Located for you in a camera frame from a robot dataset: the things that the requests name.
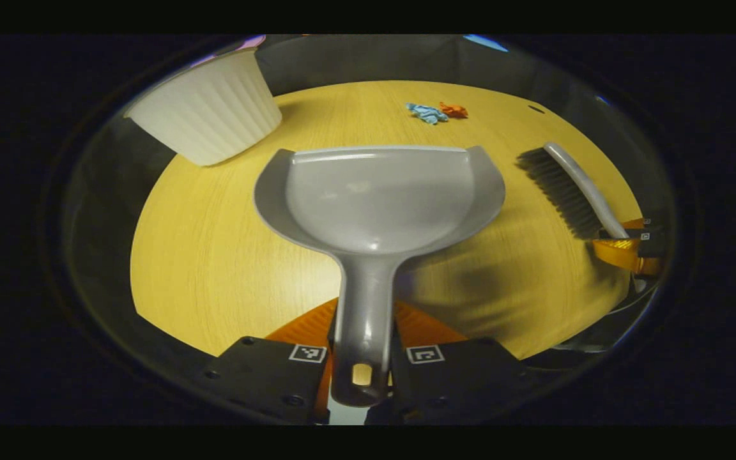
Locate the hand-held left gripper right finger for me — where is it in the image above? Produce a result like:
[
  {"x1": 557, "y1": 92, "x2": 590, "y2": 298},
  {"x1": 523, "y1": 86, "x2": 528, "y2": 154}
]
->
[{"x1": 368, "y1": 300, "x2": 530, "y2": 427}]

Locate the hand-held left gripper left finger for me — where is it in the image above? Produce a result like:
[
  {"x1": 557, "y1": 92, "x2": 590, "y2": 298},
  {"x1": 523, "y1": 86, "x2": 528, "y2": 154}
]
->
[{"x1": 202, "y1": 297, "x2": 341, "y2": 427}]

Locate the small grey broom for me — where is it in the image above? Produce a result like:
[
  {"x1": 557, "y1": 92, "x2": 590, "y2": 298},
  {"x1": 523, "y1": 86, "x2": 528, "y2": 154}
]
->
[{"x1": 516, "y1": 142, "x2": 631, "y2": 241}]

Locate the grey plastic dustpan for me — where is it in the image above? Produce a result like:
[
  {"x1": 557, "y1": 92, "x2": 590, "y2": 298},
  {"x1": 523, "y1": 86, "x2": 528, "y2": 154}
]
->
[{"x1": 254, "y1": 144, "x2": 507, "y2": 408}]

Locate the blue paper scrap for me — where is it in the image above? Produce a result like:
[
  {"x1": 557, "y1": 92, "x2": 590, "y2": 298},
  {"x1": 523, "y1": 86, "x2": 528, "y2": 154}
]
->
[{"x1": 405, "y1": 102, "x2": 449, "y2": 125}]

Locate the white ribbed garbage bin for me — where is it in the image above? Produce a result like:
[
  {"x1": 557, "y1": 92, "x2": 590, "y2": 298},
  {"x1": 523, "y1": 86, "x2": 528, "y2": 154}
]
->
[{"x1": 124, "y1": 48, "x2": 284, "y2": 167}]

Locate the wooden desktop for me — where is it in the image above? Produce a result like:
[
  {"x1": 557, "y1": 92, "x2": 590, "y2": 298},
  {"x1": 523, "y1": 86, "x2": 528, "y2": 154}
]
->
[{"x1": 130, "y1": 80, "x2": 645, "y2": 360}]

